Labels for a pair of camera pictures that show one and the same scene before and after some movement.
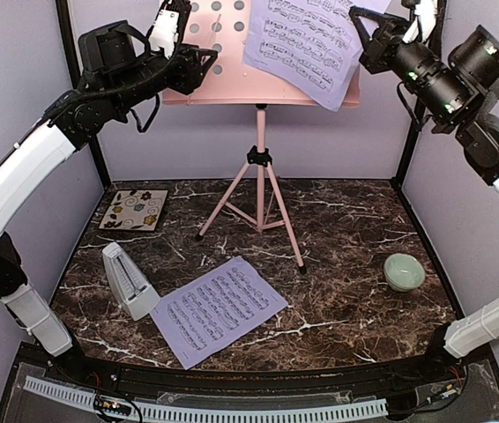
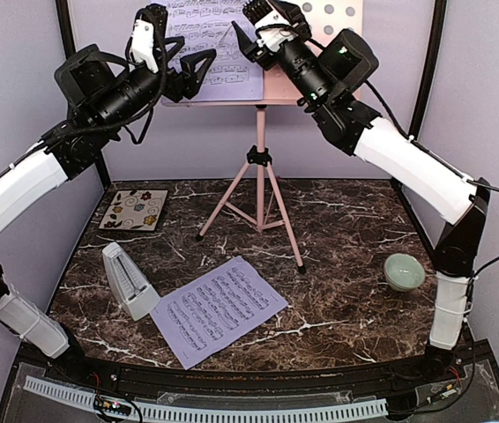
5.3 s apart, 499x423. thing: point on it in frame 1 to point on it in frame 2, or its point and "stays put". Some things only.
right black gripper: x=385 y=37 to x=256 y=50
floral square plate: x=134 y=210 stays put
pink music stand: x=221 y=25 to x=324 y=18
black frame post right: x=416 y=121 stays put
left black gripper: x=189 y=76 stays put
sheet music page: x=312 y=47 to x=206 y=25
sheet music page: x=205 y=313 stays put
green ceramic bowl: x=403 y=272 stays put
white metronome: x=133 y=290 stays put
